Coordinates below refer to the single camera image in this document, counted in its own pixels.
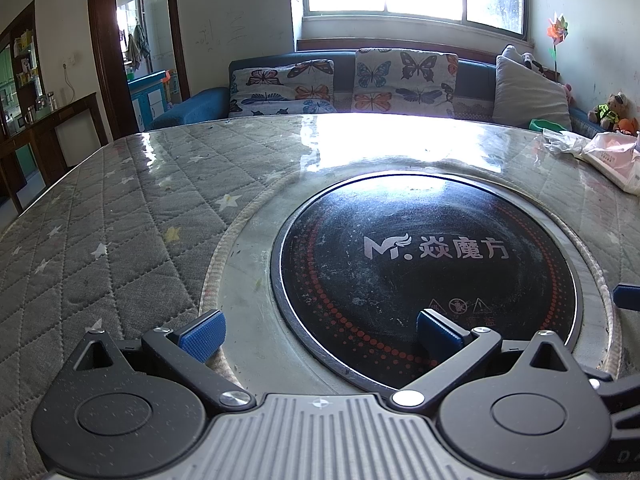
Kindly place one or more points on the green bowl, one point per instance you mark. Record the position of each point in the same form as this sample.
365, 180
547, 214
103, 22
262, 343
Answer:
545, 125

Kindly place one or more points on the hanging grey clothes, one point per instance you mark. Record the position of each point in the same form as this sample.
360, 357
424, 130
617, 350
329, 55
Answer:
136, 42

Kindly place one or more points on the tall wooden display cabinet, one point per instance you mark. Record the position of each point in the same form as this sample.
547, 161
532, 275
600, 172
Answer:
20, 70

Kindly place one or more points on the butterfly print cushion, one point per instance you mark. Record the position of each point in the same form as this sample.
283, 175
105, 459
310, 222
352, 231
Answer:
400, 80
282, 87

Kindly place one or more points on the teddy bear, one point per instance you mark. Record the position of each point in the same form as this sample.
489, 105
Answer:
610, 110

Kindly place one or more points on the orange plush toy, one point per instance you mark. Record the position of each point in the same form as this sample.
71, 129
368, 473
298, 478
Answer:
629, 126

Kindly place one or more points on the metal jar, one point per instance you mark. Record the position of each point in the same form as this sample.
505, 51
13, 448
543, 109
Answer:
52, 101
30, 114

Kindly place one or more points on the colourful pinwheel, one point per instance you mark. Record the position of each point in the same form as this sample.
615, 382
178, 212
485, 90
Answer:
557, 30

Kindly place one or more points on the clear plastic bag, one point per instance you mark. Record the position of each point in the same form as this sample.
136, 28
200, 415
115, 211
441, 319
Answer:
562, 141

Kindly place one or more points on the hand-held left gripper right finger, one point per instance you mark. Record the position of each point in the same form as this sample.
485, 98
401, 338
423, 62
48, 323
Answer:
439, 334

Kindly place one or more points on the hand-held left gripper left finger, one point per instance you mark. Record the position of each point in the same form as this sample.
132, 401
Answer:
202, 335

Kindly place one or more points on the grey pillow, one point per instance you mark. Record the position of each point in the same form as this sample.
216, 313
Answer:
530, 95

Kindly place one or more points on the blue sofa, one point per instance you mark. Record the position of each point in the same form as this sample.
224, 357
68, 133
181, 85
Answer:
475, 80

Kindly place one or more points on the dark wooden sideboard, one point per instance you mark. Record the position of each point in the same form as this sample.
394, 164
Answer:
40, 140

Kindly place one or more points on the pink white plastic bag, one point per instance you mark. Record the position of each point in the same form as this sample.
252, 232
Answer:
612, 157

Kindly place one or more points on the blue white cabinet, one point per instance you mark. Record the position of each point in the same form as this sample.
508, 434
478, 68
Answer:
147, 97

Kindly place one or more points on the wall socket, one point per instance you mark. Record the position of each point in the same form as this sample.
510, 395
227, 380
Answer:
70, 62

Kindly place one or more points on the white black spotted pillow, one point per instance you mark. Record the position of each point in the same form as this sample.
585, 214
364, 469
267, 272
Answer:
520, 55

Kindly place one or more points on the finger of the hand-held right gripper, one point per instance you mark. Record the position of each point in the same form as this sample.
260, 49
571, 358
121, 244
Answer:
628, 296

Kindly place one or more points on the round black induction cooktop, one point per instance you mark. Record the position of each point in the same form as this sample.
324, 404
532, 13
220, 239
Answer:
400, 285

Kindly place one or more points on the dark wooden door frame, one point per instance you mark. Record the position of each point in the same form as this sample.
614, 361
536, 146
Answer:
105, 60

